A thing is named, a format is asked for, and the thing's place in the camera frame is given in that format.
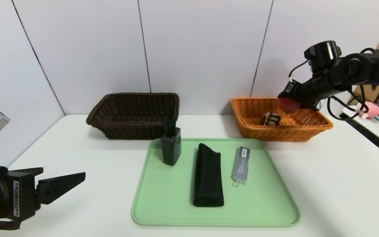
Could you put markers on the red peach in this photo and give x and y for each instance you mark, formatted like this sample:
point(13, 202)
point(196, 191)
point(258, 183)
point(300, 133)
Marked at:
point(289, 106)

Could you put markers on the orange wicker basket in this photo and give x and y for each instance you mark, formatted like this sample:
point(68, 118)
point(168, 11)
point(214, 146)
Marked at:
point(275, 133)

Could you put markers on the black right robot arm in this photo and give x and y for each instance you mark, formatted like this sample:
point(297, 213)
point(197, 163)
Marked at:
point(373, 70)

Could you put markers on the light green plastic tray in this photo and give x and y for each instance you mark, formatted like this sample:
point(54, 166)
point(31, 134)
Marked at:
point(169, 204)

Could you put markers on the dark brown wicker basket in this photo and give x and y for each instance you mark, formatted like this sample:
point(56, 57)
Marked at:
point(133, 105)

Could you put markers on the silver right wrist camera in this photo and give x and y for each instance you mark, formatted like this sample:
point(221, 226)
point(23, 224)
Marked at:
point(319, 105)

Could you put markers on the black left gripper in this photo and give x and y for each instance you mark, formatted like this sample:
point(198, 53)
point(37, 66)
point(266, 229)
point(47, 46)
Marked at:
point(21, 198)

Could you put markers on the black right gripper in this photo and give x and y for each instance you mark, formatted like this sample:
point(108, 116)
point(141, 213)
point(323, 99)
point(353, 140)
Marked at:
point(288, 89)

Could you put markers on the black glasses case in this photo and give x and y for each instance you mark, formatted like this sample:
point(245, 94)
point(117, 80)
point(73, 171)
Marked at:
point(208, 177)

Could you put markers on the pink plush toy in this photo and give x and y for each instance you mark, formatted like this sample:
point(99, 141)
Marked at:
point(370, 110)

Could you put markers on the clear plastic slim case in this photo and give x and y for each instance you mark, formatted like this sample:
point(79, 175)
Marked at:
point(241, 166)

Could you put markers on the chocolate cake slice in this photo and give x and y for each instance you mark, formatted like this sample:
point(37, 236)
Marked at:
point(271, 119)

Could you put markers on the dark green spray bottle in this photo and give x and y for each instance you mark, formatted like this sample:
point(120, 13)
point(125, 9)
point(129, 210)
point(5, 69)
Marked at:
point(170, 149)

